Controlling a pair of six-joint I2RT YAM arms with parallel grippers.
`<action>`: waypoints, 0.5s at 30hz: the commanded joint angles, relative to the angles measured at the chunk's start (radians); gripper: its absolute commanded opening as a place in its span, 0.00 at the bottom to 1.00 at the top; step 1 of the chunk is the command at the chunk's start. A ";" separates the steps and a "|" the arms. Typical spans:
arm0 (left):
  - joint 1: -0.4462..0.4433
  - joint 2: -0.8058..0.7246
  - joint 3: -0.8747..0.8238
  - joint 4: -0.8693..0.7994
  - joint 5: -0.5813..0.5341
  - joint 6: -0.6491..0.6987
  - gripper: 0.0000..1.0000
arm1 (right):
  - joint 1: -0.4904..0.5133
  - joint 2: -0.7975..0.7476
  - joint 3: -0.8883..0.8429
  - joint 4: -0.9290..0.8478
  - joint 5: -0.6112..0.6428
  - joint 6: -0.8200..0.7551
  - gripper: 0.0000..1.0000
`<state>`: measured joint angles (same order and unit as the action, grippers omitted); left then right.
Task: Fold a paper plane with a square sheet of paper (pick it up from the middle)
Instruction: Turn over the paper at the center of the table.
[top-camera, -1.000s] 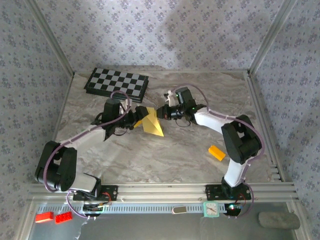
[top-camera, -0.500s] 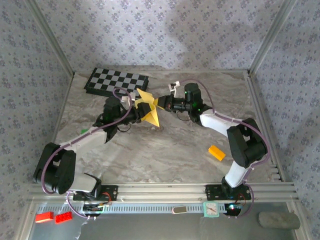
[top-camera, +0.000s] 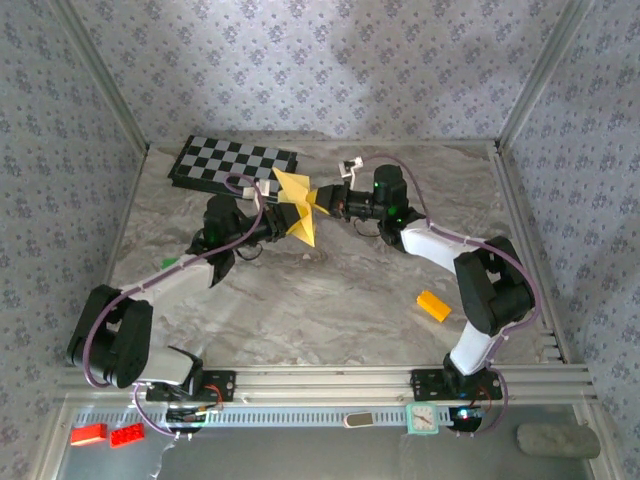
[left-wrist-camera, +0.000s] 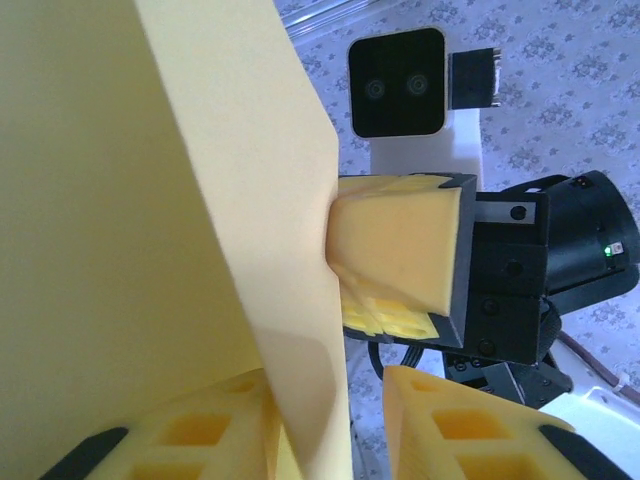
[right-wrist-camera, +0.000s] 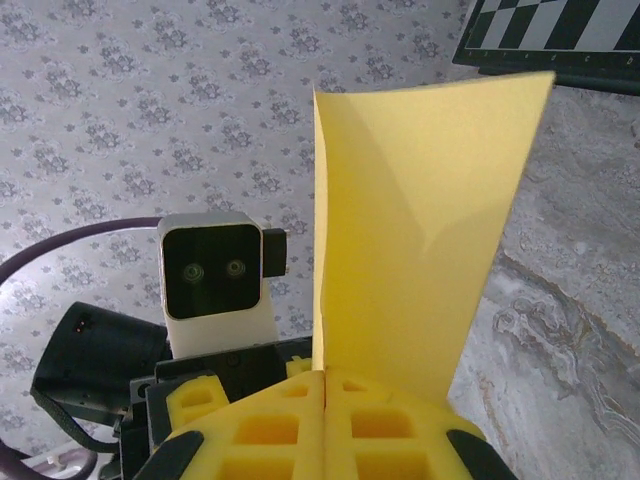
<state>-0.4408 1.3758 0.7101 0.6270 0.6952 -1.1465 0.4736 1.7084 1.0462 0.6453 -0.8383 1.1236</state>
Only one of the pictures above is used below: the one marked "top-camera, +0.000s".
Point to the orange toy brick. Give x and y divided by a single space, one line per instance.
433 305

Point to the grey stone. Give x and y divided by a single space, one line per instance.
557 441

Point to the aluminium profile rail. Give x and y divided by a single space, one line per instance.
325 385

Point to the yellow paper sheet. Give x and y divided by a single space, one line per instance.
295 187

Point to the black and grey chessboard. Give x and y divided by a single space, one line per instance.
215 157

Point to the aluminium side rail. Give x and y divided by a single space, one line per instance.
527 250
116 250

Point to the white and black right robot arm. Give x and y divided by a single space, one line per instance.
470 350

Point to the small green block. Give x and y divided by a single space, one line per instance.
169 263

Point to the grey metal shelf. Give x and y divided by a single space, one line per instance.
300 455

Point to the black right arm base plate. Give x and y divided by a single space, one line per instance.
425 382

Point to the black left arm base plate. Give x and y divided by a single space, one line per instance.
222 385

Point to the smooth red toy brick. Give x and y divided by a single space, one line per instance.
89 434

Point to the studded red toy brick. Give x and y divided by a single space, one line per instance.
127 435

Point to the aluminium frame post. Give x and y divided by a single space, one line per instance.
104 75
540 75

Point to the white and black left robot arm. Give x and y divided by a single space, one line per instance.
170 365

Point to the mint green alarm clock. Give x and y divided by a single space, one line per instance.
421 418

